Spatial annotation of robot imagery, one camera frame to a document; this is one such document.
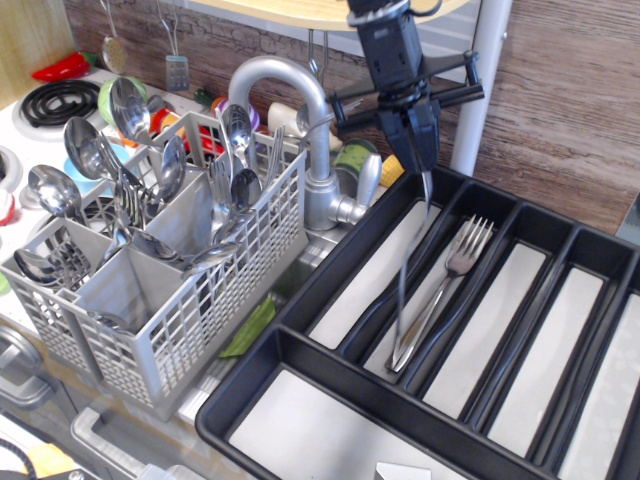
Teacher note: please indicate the black cutlery tray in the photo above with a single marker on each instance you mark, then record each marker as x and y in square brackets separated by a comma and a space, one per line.
[528, 370]

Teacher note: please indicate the green toy can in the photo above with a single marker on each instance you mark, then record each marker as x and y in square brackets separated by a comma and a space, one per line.
[353, 154]

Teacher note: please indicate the black coil stove burner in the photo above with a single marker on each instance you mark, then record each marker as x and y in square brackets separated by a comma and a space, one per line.
[53, 104]

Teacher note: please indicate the silver fork in tray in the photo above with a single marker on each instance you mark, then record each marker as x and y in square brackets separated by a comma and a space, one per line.
[465, 250]

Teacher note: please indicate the green bowl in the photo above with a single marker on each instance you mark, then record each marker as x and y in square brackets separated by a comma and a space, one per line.
[104, 97]

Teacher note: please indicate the red toy chili pepper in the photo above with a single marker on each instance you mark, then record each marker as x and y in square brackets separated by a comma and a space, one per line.
[74, 66]

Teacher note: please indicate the large silver spoon left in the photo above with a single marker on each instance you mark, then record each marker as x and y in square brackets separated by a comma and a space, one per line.
[56, 192]

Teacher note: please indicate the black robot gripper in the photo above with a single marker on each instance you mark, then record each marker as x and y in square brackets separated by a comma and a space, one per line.
[406, 90]

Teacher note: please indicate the hanging round strainer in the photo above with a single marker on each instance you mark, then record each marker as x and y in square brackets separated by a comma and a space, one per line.
[113, 51]

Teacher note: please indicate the large silver spoon middle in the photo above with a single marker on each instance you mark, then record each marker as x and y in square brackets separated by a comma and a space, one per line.
[91, 153]

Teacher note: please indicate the white metal pole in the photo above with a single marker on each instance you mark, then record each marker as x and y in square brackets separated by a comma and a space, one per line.
[490, 35]

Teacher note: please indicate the large silver spoon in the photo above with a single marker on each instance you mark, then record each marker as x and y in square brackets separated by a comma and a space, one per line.
[91, 153]
[130, 112]
[56, 192]

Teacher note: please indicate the silver kitchen faucet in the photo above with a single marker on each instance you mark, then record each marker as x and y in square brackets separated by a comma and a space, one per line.
[325, 205]

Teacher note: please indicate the hanging small spatula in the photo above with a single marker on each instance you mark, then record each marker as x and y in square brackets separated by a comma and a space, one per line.
[177, 65]

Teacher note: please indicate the green toy leaf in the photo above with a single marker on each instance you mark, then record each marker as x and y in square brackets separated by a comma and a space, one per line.
[259, 319]

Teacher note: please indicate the silver spoon centre basket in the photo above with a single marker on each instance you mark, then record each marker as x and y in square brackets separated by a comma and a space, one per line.
[173, 169]

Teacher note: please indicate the large silver spoon upper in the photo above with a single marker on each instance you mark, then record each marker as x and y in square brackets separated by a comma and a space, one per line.
[130, 112]

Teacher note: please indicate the light wooden round shelf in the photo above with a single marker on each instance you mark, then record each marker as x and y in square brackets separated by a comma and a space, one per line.
[308, 14]

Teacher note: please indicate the yellow toy corn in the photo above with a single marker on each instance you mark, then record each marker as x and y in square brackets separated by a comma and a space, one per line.
[392, 170]

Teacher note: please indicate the grey plastic cutlery basket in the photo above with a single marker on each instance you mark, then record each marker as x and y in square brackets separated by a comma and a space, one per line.
[136, 325]

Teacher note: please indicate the silver spoon front left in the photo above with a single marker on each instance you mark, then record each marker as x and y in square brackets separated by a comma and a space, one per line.
[37, 269]

